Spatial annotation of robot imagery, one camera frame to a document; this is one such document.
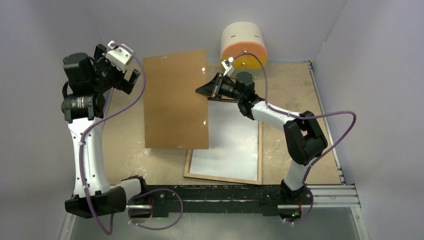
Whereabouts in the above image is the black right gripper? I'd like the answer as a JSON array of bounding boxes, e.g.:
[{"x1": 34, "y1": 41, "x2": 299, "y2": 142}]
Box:
[{"x1": 196, "y1": 72, "x2": 244, "y2": 101}]

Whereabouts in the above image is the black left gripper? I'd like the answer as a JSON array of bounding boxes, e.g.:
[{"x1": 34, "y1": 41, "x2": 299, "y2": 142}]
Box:
[{"x1": 90, "y1": 45, "x2": 138, "y2": 94}]

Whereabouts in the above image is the brown backing board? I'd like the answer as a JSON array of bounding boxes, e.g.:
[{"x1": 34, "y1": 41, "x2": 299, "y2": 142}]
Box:
[{"x1": 142, "y1": 49, "x2": 209, "y2": 149}]

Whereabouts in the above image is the landscape photo print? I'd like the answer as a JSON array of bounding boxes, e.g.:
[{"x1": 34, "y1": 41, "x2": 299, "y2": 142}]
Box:
[{"x1": 188, "y1": 99, "x2": 260, "y2": 182}]

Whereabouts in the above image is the wooden picture frame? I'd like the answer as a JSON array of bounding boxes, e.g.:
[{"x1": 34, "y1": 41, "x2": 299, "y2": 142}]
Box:
[{"x1": 183, "y1": 96, "x2": 263, "y2": 186}]

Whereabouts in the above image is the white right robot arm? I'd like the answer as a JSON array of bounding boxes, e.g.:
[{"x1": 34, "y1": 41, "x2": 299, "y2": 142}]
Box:
[{"x1": 195, "y1": 72, "x2": 328, "y2": 204}]

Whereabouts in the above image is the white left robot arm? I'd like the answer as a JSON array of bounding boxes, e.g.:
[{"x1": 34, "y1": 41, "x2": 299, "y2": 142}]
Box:
[{"x1": 61, "y1": 41, "x2": 149, "y2": 219}]

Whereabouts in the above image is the small round drawer cabinet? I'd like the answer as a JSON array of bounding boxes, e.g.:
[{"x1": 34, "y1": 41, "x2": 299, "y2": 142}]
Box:
[{"x1": 220, "y1": 21, "x2": 268, "y2": 71}]

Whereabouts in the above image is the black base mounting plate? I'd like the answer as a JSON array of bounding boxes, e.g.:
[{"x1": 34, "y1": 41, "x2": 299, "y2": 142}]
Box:
[{"x1": 126, "y1": 184, "x2": 313, "y2": 219}]

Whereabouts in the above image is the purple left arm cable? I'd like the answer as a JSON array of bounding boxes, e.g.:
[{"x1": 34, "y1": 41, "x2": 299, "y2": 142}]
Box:
[{"x1": 79, "y1": 41, "x2": 184, "y2": 236}]

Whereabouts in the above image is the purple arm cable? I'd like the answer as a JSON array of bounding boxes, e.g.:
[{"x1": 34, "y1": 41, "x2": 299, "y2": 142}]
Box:
[
  {"x1": 79, "y1": 41, "x2": 184, "y2": 236},
  {"x1": 230, "y1": 52, "x2": 358, "y2": 226}
]

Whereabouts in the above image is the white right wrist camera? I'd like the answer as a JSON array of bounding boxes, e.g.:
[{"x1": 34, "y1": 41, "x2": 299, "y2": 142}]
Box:
[{"x1": 221, "y1": 57, "x2": 235, "y2": 77}]

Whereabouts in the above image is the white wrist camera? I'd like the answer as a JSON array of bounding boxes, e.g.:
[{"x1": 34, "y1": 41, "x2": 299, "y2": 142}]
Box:
[
  {"x1": 221, "y1": 57, "x2": 235, "y2": 77},
  {"x1": 105, "y1": 40, "x2": 134, "y2": 73}
]

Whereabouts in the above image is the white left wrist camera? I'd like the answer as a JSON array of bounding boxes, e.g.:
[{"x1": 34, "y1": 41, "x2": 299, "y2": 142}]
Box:
[{"x1": 105, "y1": 40, "x2": 134, "y2": 73}]

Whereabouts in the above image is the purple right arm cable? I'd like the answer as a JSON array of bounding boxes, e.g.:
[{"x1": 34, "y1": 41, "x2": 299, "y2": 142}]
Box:
[{"x1": 230, "y1": 52, "x2": 358, "y2": 226}]

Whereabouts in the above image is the aluminium rail frame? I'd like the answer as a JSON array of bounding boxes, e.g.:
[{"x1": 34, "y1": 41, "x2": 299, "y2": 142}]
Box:
[{"x1": 58, "y1": 60, "x2": 370, "y2": 240}]

